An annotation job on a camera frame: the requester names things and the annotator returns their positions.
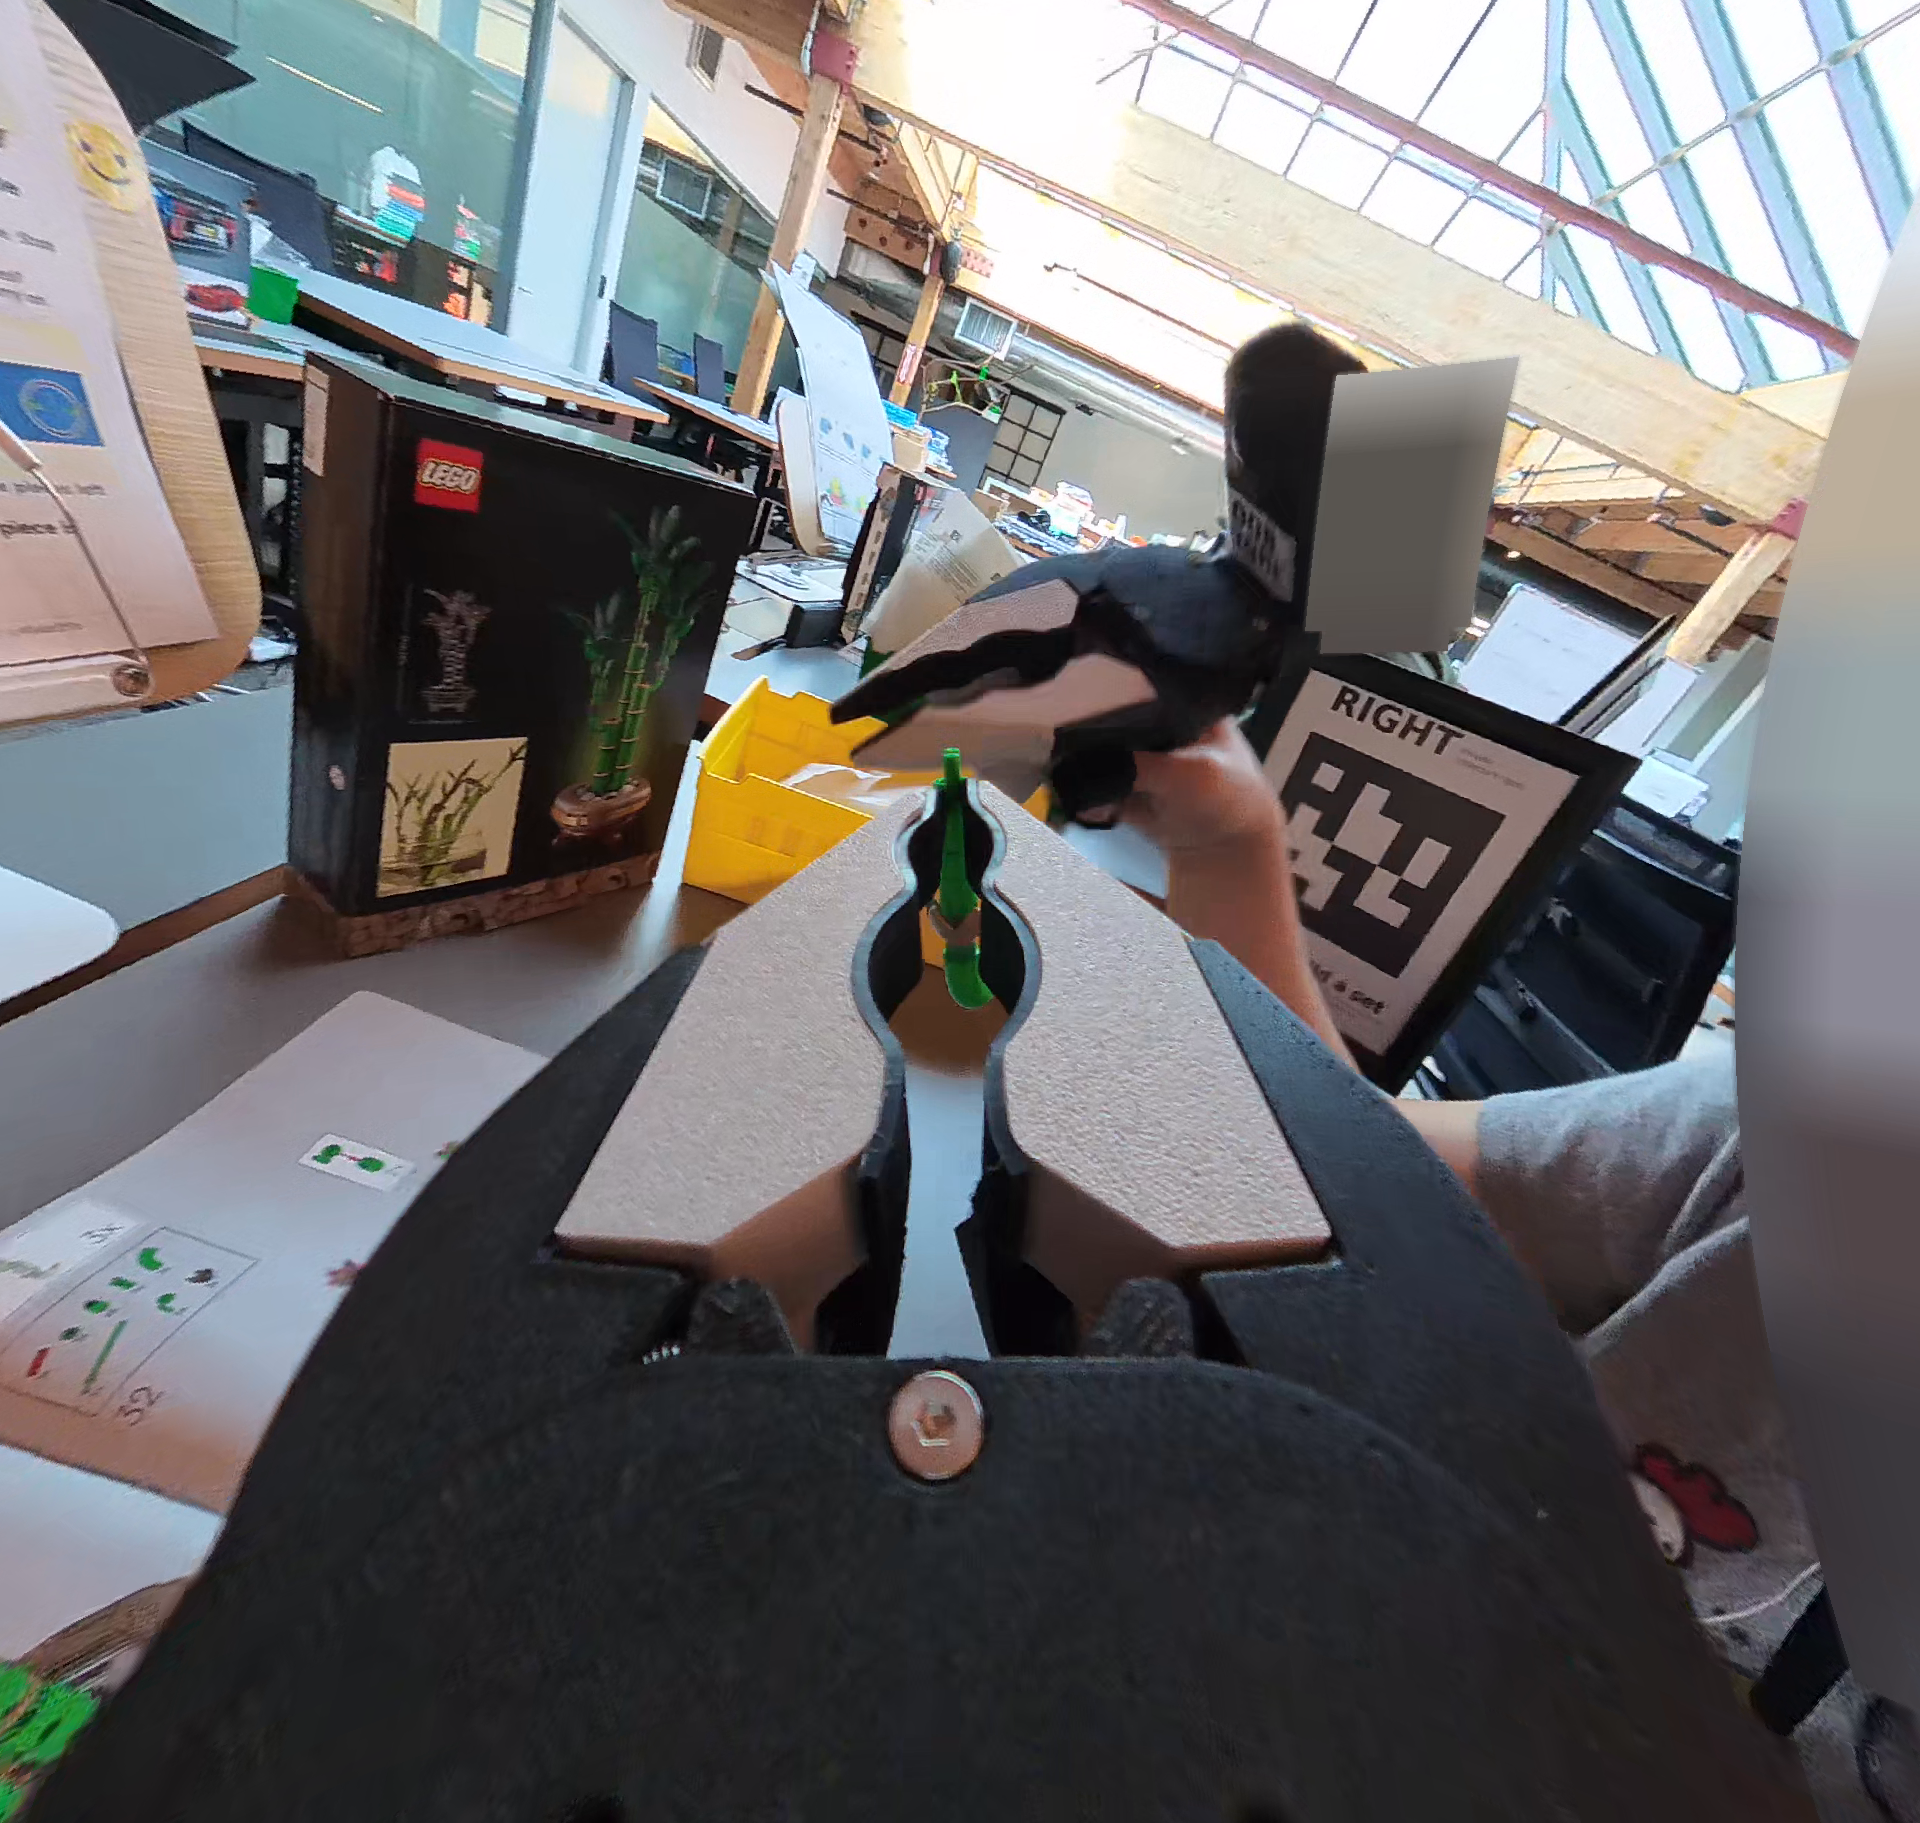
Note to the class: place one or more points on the dark standing box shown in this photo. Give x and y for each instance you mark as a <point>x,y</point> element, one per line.
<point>886,534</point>

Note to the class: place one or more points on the whiteboard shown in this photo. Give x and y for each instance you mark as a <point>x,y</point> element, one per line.
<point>1531,646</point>

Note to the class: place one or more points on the white poster board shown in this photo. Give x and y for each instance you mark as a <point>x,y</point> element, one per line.
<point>840,400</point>

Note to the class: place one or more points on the green bamboo stem piece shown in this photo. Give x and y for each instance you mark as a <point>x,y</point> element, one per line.
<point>955,863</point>

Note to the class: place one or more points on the white desk with wood edge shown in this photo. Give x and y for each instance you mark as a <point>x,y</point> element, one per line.
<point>451,339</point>

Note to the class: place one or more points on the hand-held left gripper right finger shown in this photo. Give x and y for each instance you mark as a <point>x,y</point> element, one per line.
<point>1155,1088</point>

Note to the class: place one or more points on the person's right hand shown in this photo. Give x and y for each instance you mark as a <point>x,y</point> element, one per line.
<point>1216,835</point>

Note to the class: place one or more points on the black bamboo-print box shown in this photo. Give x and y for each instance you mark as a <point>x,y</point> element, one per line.
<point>495,655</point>

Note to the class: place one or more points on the brown brick pot model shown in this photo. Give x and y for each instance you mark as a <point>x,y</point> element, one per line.
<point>31,1725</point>

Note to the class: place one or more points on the folded paper sheets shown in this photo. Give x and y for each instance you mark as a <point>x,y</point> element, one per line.
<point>946,564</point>

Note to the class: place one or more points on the black office chair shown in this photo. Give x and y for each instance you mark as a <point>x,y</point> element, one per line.
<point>713,369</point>
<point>633,345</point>

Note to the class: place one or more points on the person's right forearm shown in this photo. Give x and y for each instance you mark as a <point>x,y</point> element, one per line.
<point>1590,1193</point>

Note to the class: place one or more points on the wooden clipboard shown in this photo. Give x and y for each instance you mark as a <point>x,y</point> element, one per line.
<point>181,355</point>

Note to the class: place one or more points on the small green box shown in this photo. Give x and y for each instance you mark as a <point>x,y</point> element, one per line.
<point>272,296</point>

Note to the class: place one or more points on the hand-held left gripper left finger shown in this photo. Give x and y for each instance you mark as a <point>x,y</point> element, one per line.
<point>751,1059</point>

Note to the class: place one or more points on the yellow plastic bin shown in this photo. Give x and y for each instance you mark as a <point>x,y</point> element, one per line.
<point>751,818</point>

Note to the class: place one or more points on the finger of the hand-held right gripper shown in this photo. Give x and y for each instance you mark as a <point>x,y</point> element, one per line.
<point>1050,714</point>
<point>976,640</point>

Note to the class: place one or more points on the building instruction booklet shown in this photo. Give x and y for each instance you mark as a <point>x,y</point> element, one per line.
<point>270,1149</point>

